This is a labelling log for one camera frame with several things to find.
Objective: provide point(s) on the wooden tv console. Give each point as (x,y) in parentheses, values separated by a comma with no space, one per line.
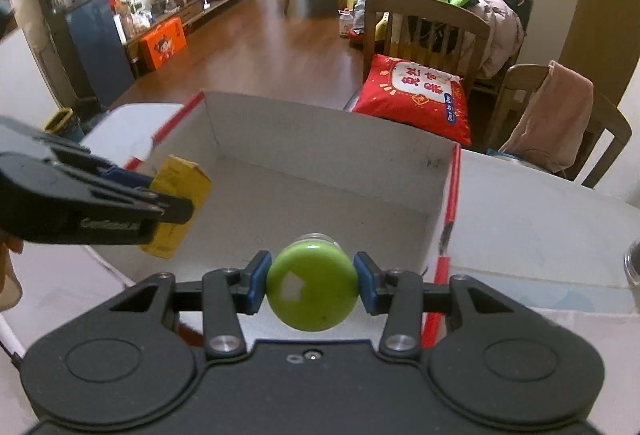
(190,12)

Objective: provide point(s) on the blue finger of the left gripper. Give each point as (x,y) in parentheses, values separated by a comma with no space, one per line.
(126,178)
(130,205)

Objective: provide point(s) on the red cardboard shoe box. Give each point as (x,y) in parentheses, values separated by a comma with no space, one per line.
(280,170)

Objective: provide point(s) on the wooden chair with towel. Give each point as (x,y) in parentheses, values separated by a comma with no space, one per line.
(605,116)

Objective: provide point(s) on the dark blue cabinet appliance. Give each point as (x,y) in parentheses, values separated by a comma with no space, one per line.
(86,39)

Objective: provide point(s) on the toothpick jar green lid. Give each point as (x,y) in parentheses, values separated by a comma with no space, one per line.
(312,285)

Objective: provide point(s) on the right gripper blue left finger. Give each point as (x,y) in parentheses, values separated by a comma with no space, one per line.
(226,294)

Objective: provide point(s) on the pink towel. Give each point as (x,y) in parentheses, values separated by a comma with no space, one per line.
(554,121)

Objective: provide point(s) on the red printed rice bag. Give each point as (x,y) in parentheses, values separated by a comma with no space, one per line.
(409,93)

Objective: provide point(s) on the orange gift box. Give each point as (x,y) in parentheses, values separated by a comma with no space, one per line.
(160,44)

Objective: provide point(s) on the person left hand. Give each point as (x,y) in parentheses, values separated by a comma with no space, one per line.
(10,288)

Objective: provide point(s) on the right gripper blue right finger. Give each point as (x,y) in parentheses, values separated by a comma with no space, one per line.
(398,296)

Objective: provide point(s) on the green trash bin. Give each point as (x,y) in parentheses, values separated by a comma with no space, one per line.
(66,124)

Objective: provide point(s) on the wooden slatted chair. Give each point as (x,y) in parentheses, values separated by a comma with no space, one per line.
(429,32)

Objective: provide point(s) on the yellow small carton box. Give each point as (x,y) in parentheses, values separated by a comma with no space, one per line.
(184,187)

